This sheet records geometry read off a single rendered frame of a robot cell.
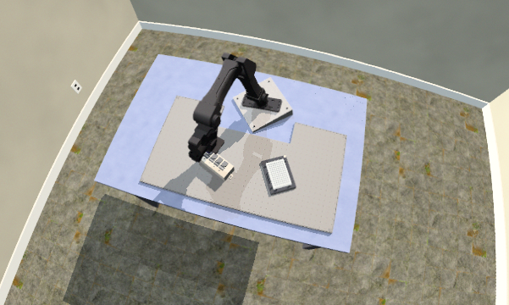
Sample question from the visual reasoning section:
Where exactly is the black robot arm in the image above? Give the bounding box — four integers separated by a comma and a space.
188, 53, 282, 163

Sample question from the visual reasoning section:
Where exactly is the beige button panel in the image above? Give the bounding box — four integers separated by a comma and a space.
201, 152, 235, 181

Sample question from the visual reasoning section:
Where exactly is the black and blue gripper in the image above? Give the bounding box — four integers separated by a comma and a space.
210, 136, 224, 154

